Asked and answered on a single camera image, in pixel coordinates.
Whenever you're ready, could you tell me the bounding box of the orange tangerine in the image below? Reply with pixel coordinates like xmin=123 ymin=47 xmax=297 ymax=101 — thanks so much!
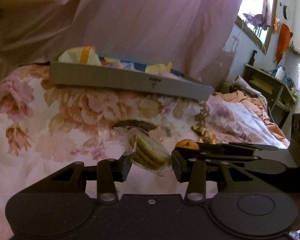
xmin=175 ymin=139 xmax=199 ymax=151

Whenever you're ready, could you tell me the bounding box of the gold snack packet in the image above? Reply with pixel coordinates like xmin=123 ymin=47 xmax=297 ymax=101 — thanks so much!
xmin=191 ymin=126 xmax=217 ymax=144

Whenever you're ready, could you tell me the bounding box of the clear cookie pack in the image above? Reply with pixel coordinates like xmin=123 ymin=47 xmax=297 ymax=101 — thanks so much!
xmin=114 ymin=127 xmax=172 ymax=177

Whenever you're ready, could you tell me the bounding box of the dark dried meat clear packet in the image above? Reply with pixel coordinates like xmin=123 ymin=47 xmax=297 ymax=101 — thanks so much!
xmin=112 ymin=119 xmax=172 ymax=139

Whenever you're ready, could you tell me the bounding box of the orange crumpled blanket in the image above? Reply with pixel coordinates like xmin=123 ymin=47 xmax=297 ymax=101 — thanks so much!
xmin=217 ymin=90 xmax=290 ymax=147

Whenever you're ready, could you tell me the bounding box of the dark wooden side table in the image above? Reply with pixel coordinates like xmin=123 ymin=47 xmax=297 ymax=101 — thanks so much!
xmin=243 ymin=64 xmax=296 ymax=128

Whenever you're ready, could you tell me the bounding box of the white cup on table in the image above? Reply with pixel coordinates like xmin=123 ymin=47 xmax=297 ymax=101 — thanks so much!
xmin=275 ymin=66 xmax=285 ymax=81

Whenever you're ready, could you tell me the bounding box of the yellow snack wrapper in tray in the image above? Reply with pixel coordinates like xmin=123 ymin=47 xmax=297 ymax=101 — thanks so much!
xmin=145 ymin=62 xmax=173 ymax=75

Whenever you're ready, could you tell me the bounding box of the grey snack tray box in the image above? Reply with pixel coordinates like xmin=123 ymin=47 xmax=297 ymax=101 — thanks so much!
xmin=49 ymin=62 xmax=214 ymax=101

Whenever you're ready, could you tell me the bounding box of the orange hanging cloth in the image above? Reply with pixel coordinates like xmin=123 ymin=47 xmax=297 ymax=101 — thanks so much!
xmin=274 ymin=24 xmax=293 ymax=66

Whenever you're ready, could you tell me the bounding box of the white orange striped snack bag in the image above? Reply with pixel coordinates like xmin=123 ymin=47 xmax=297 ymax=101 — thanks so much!
xmin=58 ymin=46 xmax=102 ymax=66

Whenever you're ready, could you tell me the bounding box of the pink curtain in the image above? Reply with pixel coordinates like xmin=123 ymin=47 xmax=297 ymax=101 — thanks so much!
xmin=0 ymin=0 xmax=242 ymax=88

